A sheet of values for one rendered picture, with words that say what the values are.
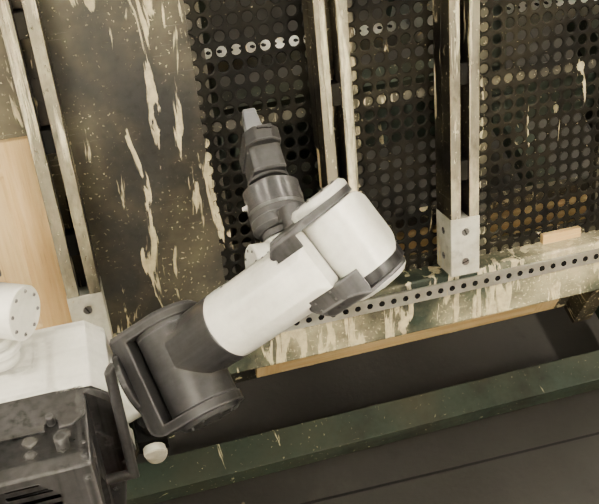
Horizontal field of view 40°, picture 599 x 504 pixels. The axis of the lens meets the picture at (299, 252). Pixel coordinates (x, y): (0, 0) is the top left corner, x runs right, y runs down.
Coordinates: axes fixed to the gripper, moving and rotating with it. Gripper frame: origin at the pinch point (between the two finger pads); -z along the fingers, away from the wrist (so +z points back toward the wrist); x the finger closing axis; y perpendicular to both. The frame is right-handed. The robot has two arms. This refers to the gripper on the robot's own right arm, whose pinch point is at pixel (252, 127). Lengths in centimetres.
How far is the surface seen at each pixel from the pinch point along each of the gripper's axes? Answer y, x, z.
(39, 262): 38.0, -27.7, 3.8
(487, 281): -47, -40, 22
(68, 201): 30.5, -15.2, -0.8
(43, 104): 30.9, -6.4, -14.3
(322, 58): -15.4, -2.8, -12.1
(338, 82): -18.2, -6.9, -9.5
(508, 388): -74, -109, 37
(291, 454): -9, -109, 39
